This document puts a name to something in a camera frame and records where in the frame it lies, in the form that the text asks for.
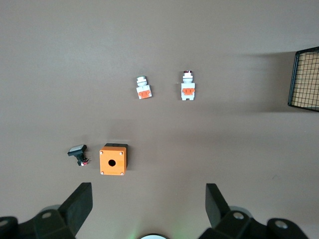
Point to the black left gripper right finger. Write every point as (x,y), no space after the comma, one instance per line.
(216,206)

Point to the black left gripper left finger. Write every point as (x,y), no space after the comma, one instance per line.
(77,206)

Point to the red push button switch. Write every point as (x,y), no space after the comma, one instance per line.
(188,90)

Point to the black square push button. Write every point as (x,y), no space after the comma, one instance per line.
(77,150)

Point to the brown table cover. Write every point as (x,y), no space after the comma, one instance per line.
(74,74)

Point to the orange button enclosure box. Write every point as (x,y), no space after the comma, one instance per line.
(112,155)

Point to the small orange grey switch block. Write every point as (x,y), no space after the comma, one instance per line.
(144,92)

